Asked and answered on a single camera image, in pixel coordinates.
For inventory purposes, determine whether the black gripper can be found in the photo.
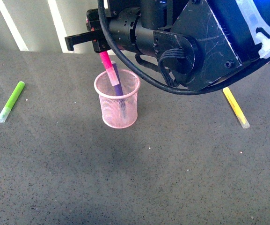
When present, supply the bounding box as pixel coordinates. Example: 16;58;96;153
65;0;157;56

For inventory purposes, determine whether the pink highlighter pen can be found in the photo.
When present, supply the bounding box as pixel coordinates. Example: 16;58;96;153
99;51;120;86

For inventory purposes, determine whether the purple highlighter pen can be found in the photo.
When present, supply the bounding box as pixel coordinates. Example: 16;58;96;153
111;61;126;119

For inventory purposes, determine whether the pink mesh pen cup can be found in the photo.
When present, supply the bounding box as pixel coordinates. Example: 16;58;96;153
94;69;140;129

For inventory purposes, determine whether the white pleated curtain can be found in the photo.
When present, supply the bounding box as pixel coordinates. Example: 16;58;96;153
0;0;97;54

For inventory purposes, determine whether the green highlighter pen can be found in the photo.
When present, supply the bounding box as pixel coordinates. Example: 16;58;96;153
0;81;25;123

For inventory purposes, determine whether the yellow highlighter pen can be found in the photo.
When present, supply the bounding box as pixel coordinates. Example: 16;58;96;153
223;87;250;129

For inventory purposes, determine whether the black cable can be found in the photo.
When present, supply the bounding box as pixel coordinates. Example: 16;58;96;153
97;0;270;96

